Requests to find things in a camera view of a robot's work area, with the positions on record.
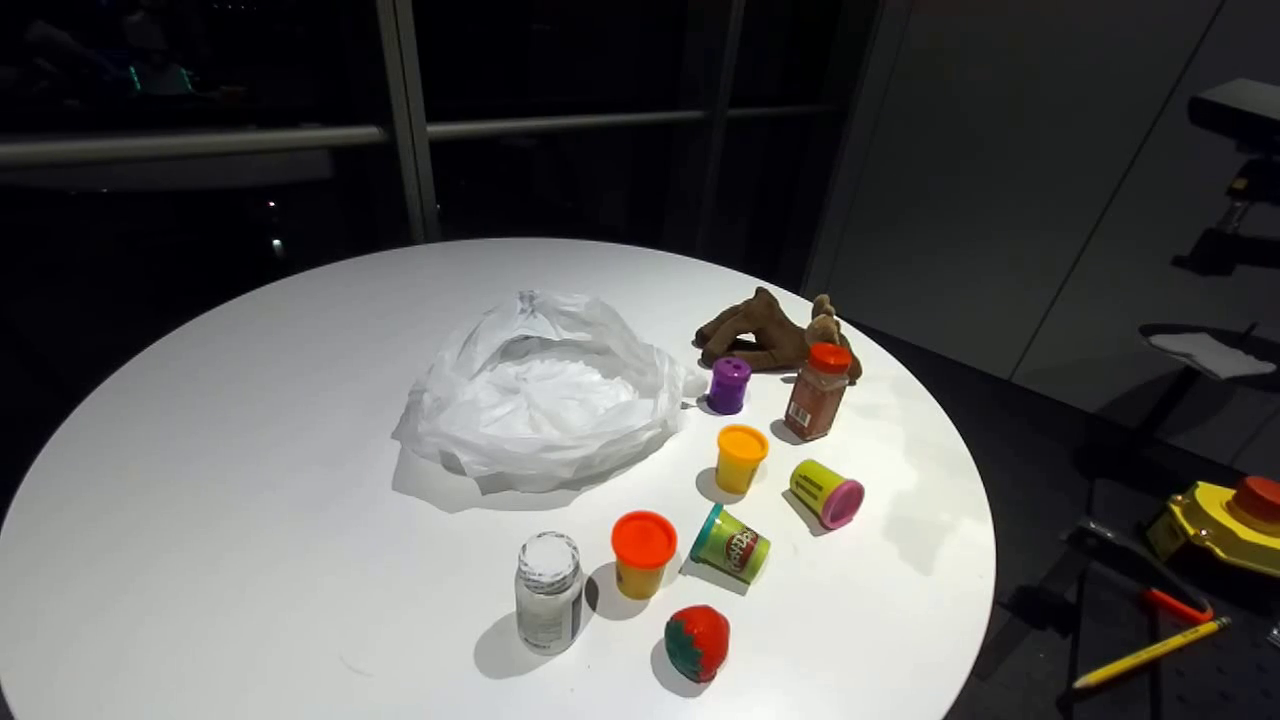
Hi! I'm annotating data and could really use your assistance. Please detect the red green ball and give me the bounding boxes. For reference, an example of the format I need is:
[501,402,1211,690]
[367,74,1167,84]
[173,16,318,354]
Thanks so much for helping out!
[659,600,735,690]

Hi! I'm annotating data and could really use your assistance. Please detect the yellow-green tub pink lid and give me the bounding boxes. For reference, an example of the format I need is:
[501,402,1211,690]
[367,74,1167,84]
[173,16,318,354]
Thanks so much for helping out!
[785,455,870,535]

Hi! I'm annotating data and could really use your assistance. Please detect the black and red tool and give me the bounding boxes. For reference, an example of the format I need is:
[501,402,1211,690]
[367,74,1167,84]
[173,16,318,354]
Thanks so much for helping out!
[1070,516,1219,631]

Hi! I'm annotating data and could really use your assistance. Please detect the yellow tub orange lid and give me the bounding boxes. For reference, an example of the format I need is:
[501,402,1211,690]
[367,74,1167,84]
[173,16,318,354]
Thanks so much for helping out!
[607,510,680,605]

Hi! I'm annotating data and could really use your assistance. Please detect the glass jar white powder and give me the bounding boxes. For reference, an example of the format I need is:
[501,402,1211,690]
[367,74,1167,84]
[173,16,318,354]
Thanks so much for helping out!
[512,527,588,657]

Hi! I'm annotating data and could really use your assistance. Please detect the brown spice jar orange lid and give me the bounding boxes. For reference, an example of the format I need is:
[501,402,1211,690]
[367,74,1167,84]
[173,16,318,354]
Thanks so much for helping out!
[780,341,858,443]

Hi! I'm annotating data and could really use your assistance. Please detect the grey flat stand plate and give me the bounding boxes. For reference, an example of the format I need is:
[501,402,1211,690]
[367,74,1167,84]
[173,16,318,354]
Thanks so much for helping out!
[1141,320,1280,386]

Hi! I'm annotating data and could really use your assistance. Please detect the small purple container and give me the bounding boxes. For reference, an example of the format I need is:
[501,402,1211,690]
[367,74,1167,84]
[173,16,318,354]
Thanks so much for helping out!
[704,354,761,421]

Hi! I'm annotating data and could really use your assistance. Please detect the green tub red label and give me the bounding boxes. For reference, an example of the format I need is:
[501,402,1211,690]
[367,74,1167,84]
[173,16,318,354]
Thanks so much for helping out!
[687,501,775,587]

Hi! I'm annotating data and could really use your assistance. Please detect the grey horizontal window rail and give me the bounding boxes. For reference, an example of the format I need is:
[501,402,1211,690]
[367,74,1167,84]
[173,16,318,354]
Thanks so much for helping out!
[0,99,836,173]

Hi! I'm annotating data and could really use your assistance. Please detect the grey window post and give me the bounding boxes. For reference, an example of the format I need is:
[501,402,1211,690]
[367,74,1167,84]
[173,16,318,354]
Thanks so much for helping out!
[373,0,444,245]

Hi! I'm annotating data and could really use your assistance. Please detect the yellow pencil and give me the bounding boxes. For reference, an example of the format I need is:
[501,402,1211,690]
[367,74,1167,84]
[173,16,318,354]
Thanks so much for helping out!
[1070,614,1231,696]

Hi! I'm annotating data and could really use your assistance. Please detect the black camera on stand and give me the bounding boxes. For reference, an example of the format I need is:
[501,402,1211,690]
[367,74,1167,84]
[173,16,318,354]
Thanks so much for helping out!
[1173,76,1280,284]

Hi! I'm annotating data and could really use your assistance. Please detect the yellow emergency stop box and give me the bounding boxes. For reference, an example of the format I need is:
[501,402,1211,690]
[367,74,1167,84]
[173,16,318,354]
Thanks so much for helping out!
[1147,473,1280,582]

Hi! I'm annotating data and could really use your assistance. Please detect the white plastic bag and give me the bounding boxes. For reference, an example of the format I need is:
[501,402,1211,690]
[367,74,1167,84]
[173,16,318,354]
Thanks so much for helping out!
[390,284,712,501]

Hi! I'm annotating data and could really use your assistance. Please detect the brown plush reindeer toy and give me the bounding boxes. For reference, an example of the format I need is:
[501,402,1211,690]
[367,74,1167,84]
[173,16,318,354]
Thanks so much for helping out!
[692,284,870,393]

